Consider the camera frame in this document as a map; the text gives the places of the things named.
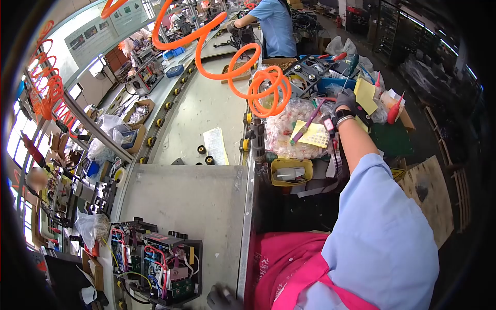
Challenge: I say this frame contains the person's body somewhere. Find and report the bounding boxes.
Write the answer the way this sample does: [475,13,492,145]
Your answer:
[244,153,440,310]

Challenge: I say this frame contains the yellow sticker sheet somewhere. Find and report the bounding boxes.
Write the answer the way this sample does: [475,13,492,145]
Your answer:
[290,120,331,149]

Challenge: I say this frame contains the yellow paper notes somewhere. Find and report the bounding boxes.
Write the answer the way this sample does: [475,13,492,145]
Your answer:
[353,77,379,116]

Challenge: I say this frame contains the yellow plastic tray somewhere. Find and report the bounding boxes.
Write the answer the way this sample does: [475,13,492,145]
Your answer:
[270,158,314,187]

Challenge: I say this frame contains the cardboard box with blue bin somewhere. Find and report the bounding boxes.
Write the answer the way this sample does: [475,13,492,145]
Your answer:
[112,123,147,155]

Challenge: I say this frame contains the blue plastic bin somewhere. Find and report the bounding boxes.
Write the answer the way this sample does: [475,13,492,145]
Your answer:
[316,77,358,95]

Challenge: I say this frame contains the cluttered workbench with frame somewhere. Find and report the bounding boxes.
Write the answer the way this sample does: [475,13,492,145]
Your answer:
[15,70,134,256]

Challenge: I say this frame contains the cardboard box of brown parts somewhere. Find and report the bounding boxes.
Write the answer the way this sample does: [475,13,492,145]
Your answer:
[220,60,258,84]

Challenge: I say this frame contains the red squeeze bottle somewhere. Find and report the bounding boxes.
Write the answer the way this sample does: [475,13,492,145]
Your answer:
[387,91,405,125]

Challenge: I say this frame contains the printed white paper sheet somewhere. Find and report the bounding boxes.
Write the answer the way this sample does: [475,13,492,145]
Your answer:
[203,127,230,166]

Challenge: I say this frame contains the person's left hand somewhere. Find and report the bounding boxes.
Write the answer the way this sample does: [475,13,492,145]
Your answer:
[206,284,243,310]

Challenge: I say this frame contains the green handled screwdriver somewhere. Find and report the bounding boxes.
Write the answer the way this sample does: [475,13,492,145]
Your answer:
[341,53,360,94]

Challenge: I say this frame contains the wooden board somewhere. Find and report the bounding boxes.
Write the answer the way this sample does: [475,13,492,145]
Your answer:
[397,155,455,249]

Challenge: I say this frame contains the purple pen tool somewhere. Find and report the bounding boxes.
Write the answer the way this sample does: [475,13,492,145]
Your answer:
[290,99,327,146]

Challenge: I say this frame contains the black pneumatic screwdriver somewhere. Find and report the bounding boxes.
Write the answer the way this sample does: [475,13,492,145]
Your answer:
[248,118,268,164]

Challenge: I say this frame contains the dark storage rack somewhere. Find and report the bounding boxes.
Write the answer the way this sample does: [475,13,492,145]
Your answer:
[372,0,431,70]

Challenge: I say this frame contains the white poster board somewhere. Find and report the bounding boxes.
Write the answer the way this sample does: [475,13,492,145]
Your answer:
[63,0,150,59]

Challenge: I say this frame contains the large orange coiled air hose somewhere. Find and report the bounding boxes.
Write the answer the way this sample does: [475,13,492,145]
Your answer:
[100,0,292,119]

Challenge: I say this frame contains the person's right hand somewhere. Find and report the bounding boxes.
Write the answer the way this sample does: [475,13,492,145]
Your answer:
[332,88,359,115]

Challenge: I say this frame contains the red electric screwdriver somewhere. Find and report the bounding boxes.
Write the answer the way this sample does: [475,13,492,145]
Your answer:
[20,133,50,170]

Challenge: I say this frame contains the cardboard box of metal parts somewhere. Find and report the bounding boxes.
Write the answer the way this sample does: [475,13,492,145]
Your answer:
[123,98,156,128]

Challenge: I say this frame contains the open black electronics chassis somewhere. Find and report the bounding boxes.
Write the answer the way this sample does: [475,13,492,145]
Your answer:
[110,218,204,309]

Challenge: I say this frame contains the thin orange coiled air hose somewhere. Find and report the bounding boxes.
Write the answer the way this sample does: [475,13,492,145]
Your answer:
[28,19,80,132]

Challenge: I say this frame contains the green mat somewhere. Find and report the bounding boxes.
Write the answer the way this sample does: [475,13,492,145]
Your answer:
[369,121,414,158]

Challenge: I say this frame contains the clear bag of small parts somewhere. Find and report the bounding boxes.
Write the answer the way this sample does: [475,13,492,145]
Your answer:
[265,97,342,160]

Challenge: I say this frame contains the clear plastic bag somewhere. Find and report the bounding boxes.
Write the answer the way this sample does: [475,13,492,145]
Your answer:
[74,209,111,250]

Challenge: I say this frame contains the person's right fingers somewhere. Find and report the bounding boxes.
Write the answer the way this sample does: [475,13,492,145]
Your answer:
[333,89,355,104]

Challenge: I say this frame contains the grey metal pallet plate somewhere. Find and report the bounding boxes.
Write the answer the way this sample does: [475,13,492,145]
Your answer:
[110,164,250,310]
[153,54,256,166]

